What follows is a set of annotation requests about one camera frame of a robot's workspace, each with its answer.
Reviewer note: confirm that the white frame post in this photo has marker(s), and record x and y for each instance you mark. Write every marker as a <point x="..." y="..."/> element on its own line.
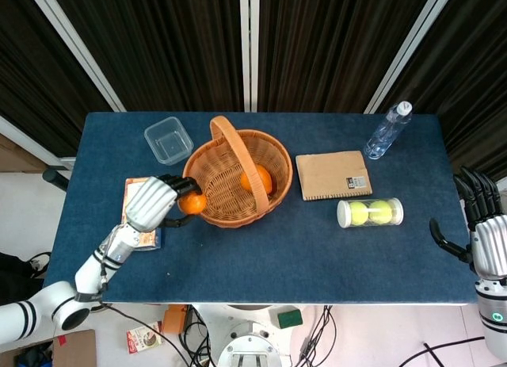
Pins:
<point x="249" y="46"/>
<point x="75" y="46"/>
<point x="408" y="50"/>

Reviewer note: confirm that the dark pleated curtain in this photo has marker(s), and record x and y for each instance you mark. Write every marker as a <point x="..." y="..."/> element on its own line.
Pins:
<point x="170" y="46"/>

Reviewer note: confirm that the clear plastic water bottle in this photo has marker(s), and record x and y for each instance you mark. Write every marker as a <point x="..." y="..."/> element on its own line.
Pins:
<point x="386" y="133"/>

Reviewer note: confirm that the clear tennis ball tube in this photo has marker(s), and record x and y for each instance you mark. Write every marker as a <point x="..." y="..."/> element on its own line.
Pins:
<point x="344" y="214"/>

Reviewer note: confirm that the clear plastic food container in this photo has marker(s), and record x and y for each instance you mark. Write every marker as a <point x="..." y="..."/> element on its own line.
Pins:
<point x="168" y="141"/>

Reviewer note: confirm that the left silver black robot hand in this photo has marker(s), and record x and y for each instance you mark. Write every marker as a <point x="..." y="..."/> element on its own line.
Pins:
<point x="148" y="204"/>

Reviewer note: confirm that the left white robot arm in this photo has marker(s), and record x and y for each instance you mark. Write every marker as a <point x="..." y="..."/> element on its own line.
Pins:
<point x="89" y="276"/>

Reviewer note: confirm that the green block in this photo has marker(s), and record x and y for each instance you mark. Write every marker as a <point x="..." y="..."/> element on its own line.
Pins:
<point x="290" y="318"/>

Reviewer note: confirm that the brown cardboard sheet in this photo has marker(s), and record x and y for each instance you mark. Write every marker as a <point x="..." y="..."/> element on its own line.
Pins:
<point x="81" y="351"/>

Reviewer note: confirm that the small printed carton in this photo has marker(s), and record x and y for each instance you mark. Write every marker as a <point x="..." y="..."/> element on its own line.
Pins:
<point x="144" y="335"/>

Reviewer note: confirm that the large pear-shaped orange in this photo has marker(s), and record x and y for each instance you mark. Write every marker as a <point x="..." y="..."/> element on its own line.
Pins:
<point x="265" y="178"/>

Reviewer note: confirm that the brown spiral notebook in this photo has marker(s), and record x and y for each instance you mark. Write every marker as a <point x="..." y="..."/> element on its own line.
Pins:
<point x="328" y="174"/>

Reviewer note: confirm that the yellow tennis ball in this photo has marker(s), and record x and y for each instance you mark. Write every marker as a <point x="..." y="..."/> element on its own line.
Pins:
<point x="380" y="212"/>
<point x="359" y="213"/>

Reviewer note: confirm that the orange box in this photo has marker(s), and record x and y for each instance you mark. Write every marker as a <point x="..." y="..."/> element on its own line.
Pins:
<point x="175" y="319"/>

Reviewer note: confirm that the printed snack box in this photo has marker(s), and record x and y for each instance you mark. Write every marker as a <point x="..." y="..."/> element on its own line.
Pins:
<point x="130" y="186"/>

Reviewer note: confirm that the small round orange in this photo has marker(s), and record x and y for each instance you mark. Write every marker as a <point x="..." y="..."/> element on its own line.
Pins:
<point x="194" y="204"/>

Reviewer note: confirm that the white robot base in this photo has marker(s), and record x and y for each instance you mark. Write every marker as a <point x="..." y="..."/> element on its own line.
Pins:
<point x="247" y="339"/>

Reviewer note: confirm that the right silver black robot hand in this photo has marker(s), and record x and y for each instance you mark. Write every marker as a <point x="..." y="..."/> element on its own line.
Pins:
<point x="489" y="244"/>

